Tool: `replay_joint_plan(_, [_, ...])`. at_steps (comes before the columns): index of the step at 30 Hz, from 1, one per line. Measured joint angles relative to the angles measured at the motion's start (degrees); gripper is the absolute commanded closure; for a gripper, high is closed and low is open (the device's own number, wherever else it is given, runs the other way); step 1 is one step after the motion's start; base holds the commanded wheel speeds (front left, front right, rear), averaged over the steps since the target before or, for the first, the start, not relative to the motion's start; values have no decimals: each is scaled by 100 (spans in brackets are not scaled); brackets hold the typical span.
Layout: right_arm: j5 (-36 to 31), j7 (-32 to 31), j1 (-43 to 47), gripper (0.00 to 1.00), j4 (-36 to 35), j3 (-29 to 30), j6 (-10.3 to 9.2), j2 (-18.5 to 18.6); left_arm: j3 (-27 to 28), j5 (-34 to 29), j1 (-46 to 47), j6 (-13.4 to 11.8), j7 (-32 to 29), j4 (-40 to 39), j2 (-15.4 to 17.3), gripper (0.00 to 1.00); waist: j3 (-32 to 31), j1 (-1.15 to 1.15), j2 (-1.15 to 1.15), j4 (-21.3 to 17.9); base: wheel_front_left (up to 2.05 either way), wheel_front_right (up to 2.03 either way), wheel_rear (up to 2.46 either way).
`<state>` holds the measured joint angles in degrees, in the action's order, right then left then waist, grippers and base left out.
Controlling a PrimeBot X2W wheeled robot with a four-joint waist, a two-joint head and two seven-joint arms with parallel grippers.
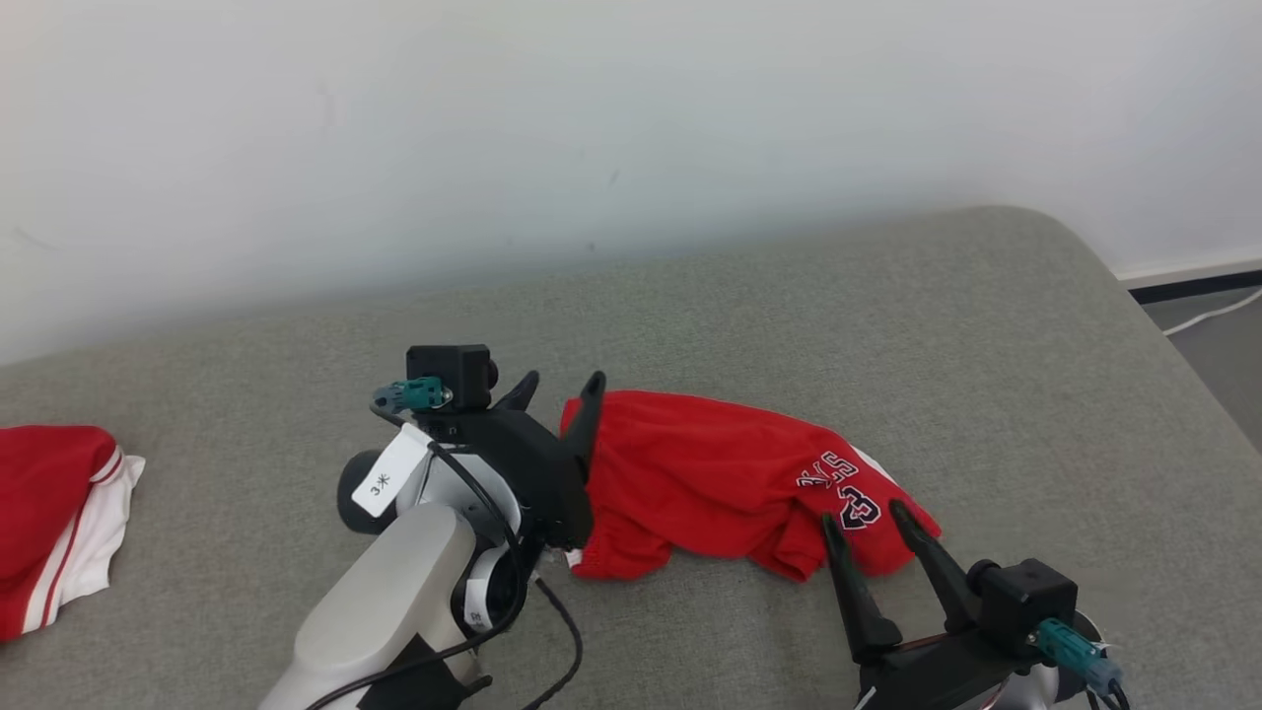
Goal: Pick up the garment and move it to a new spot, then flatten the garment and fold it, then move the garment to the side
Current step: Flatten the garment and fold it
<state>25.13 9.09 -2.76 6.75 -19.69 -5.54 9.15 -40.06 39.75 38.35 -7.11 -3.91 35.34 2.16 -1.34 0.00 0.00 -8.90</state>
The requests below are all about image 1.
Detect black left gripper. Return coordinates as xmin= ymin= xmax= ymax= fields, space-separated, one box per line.
xmin=414 ymin=371 xmax=606 ymax=551

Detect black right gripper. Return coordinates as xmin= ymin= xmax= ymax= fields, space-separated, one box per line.
xmin=820 ymin=500 xmax=1046 ymax=710

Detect red printed shorts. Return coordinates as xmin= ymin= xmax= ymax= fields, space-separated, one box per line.
xmin=560 ymin=390 xmax=943 ymax=583

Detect red and white shirt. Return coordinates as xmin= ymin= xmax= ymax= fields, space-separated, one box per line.
xmin=0 ymin=425 xmax=147 ymax=644

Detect teal left camera connector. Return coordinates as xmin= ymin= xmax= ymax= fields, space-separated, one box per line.
xmin=372 ymin=377 xmax=455 ymax=415

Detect teal camera connector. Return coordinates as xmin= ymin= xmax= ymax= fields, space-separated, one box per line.
xmin=1035 ymin=619 xmax=1125 ymax=696
xmin=372 ymin=377 xmax=455 ymax=415

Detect teal right camera connector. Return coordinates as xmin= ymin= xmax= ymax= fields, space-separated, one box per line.
xmin=1035 ymin=619 xmax=1125 ymax=696

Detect white paper cable tag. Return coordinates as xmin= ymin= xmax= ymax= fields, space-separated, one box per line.
xmin=351 ymin=424 xmax=435 ymax=518

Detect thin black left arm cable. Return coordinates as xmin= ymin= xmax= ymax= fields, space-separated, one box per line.
xmin=306 ymin=409 xmax=585 ymax=710

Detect white floor cable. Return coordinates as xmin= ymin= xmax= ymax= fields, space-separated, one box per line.
xmin=1163 ymin=288 xmax=1262 ymax=336

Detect wall baseboard strip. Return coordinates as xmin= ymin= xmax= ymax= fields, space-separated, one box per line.
xmin=1114 ymin=258 xmax=1262 ymax=305

